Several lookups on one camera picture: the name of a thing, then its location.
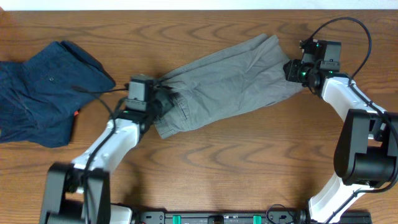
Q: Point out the grey shorts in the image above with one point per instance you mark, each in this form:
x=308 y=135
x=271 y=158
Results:
x=230 y=82

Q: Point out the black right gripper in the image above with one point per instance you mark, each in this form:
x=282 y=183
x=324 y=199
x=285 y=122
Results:
x=291 y=74

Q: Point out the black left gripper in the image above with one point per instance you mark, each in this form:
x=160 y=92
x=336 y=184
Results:
x=166 y=100

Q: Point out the navy blue folded shorts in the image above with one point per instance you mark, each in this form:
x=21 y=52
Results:
x=39 y=97

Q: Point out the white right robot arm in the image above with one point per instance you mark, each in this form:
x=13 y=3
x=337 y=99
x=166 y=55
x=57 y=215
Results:
x=365 y=158

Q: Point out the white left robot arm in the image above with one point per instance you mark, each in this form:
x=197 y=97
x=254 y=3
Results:
x=79 y=192

